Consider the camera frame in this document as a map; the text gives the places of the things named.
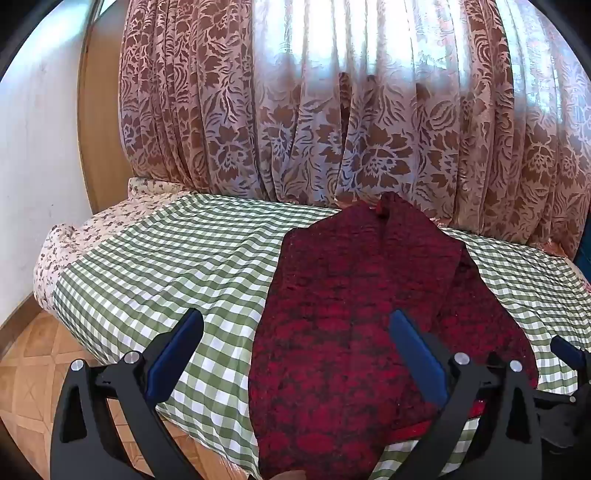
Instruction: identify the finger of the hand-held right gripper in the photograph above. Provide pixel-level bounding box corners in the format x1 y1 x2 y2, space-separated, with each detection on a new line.
550 336 591 371

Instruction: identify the brown floral curtain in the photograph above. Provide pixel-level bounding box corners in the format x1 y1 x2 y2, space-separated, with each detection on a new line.
119 0 591 259

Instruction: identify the red patterned garment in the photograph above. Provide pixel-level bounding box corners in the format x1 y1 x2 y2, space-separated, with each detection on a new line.
247 191 540 480

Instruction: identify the wooden door panel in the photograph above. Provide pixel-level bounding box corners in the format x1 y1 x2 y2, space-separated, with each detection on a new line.
76 0 134 213

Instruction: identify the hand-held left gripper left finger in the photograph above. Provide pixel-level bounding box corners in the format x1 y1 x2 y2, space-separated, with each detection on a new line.
51 309 205 480

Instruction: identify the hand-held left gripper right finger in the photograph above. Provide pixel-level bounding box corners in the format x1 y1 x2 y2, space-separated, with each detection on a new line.
389 310 541 480

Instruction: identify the green checked blanket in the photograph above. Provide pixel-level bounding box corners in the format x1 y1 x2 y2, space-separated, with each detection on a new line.
53 191 591 480

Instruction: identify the floral bed sheet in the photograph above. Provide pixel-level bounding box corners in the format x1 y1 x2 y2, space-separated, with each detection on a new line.
33 178 185 312

